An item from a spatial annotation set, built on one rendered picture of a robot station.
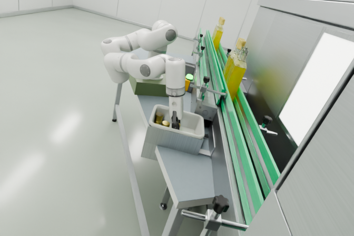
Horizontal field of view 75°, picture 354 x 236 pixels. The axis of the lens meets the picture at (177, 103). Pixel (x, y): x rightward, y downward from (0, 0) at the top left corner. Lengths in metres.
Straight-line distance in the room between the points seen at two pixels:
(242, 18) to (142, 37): 6.00
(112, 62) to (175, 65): 0.32
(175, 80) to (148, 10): 6.24
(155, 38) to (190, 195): 0.73
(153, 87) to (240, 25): 5.95
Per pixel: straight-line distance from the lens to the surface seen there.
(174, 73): 0.83
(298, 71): 0.90
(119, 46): 1.19
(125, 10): 7.20
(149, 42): 1.16
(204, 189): 0.83
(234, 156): 0.75
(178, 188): 0.79
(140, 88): 1.24
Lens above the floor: 1.32
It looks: 27 degrees down
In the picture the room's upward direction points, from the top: 16 degrees clockwise
